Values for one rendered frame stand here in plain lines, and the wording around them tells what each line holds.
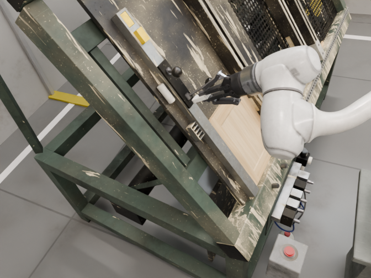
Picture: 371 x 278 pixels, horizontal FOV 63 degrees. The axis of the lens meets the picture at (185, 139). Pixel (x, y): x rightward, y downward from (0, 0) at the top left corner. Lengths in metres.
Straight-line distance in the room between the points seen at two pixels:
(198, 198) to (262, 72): 0.54
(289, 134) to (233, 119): 0.67
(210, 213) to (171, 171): 0.24
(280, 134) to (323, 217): 1.78
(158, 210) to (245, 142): 0.55
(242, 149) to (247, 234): 0.37
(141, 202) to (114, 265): 0.87
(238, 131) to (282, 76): 0.65
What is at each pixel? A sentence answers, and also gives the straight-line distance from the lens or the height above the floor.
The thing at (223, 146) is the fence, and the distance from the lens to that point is 1.29.
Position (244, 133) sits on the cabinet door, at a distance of 1.45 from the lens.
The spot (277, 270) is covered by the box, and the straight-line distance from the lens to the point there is 1.35.
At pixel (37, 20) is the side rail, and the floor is 1.78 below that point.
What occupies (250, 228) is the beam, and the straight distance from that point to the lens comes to 1.40.
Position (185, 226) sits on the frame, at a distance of 1.50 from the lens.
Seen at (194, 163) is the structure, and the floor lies 1.13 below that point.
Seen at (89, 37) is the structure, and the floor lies 1.65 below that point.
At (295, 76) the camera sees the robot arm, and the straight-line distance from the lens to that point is 0.82.
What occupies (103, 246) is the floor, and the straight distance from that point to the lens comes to 2.48.
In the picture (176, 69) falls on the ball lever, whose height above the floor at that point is 1.55.
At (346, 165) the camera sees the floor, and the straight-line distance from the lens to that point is 2.82.
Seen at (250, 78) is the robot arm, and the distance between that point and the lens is 0.89.
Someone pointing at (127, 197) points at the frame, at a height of 0.79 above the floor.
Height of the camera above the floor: 2.13
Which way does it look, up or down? 47 degrees down
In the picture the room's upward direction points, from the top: 10 degrees counter-clockwise
